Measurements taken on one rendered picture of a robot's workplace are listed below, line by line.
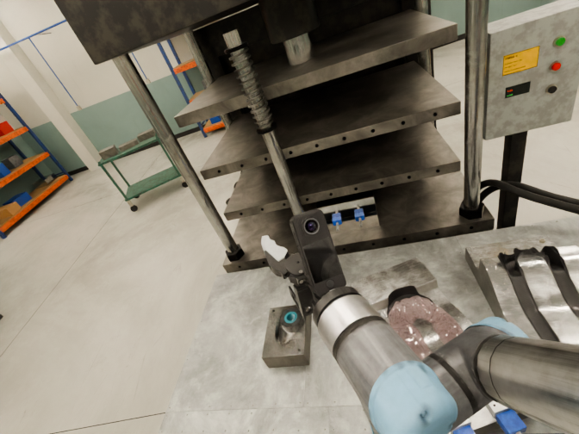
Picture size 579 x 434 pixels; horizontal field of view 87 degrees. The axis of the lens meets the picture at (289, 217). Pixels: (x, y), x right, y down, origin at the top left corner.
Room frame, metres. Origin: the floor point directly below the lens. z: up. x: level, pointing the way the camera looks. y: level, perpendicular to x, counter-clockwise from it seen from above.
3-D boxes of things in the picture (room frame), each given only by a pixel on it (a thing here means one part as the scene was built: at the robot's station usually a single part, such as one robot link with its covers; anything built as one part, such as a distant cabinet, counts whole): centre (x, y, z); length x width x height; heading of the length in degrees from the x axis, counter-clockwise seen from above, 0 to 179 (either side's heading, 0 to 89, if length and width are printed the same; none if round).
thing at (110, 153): (4.70, 1.74, 0.50); 0.98 x 0.55 x 1.01; 99
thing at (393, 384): (0.15, -0.03, 1.43); 0.11 x 0.08 x 0.09; 11
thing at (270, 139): (1.22, -0.05, 1.10); 0.05 x 0.05 x 1.30
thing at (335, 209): (1.39, -0.34, 0.87); 0.50 x 0.27 x 0.17; 162
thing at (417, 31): (1.54, -0.34, 1.51); 1.10 x 0.70 x 0.05; 72
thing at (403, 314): (0.49, -0.25, 0.90); 0.26 x 0.18 x 0.08; 179
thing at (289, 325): (0.71, 0.13, 0.89); 0.08 x 0.08 x 0.04
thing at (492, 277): (0.46, -0.61, 0.87); 0.50 x 0.26 x 0.14; 162
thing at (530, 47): (1.06, -1.03, 0.73); 0.30 x 0.22 x 1.47; 72
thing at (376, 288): (0.49, -0.24, 0.85); 0.50 x 0.26 x 0.11; 179
